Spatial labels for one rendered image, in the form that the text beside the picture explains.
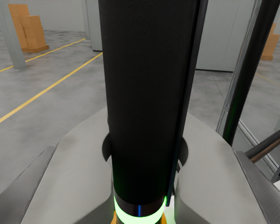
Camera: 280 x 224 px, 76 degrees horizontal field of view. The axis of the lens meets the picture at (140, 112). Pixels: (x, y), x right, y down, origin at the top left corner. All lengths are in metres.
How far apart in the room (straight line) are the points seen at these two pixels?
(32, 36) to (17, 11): 0.86
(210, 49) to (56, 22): 11.08
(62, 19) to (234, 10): 11.00
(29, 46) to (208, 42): 6.50
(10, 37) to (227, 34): 5.85
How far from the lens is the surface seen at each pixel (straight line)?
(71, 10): 13.86
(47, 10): 14.70
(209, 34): 5.67
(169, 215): 0.19
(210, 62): 5.85
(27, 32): 8.46
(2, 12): 6.27
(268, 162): 1.24
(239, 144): 1.49
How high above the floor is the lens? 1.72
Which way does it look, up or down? 31 degrees down
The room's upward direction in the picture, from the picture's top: 1 degrees clockwise
